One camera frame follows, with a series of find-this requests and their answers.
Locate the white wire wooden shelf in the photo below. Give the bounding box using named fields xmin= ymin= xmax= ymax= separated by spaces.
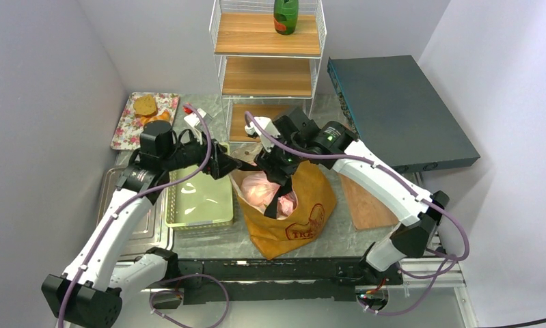
xmin=209 ymin=1 xmax=327 ymax=143

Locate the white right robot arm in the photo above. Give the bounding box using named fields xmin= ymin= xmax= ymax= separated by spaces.
xmin=245 ymin=115 xmax=448 ymax=274

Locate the green plastic basket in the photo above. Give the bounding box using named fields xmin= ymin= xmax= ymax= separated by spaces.
xmin=162 ymin=173 xmax=234 ymax=230

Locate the green glass bottle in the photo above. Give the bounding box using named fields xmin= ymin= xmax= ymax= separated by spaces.
xmin=273 ymin=0 xmax=299 ymax=36

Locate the grey metal equipment box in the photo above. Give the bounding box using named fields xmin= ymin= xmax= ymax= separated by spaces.
xmin=327 ymin=55 xmax=480 ymax=174

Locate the brown bread slice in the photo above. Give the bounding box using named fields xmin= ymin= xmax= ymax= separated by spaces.
xmin=133 ymin=94 xmax=158 ymax=118

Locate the wooden board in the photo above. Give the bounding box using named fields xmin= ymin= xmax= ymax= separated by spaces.
xmin=338 ymin=174 xmax=398 ymax=230

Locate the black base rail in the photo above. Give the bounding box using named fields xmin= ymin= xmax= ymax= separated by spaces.
xmin=151 ymin=257 xmax=403 ymax=305

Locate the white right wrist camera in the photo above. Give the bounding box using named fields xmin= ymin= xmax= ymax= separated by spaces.
xmin=245 ymin=116 xmax=281 ymax=152

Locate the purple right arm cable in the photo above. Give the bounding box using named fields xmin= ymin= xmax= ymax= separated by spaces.
xmin=244 ymin=111 xmax=470 ymax=317

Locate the brown paper grocery bag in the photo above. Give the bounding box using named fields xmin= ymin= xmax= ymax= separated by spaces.
xmin=230 ymin=162 xmax=336 ymax=260

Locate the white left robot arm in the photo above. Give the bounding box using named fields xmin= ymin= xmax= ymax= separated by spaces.
xmin=41 ymin=120 xmax=247 ymax=327

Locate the floral tray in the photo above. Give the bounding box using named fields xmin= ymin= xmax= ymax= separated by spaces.
xmin=110 ymin=92 xmax=180 ymax=150

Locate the metal baking tray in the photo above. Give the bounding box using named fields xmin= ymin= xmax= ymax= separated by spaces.
xmin=96 ymin=166 xmax=175 ymax=262

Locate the croissant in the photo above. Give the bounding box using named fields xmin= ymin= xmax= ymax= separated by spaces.
xmin=139 ymin=110 xmax=171 ymax=126

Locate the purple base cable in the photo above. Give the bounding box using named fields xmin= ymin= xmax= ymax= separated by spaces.
xmin=148 ymin=273 xmax=230 ymax=328

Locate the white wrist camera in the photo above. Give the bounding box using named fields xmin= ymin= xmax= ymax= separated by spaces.
xmin=183 ymin=107 xmax=213 ymax=135
xmin=245 ymin=116 xmax=281 ymax=152

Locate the pink plastic bag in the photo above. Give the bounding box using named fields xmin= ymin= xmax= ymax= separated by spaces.
xmin=241 ymin=172 xmax=297 ymax=220

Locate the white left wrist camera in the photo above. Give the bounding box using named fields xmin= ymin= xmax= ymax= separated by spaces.
xmin=183 ymin=107 xmax=213 ymax=135

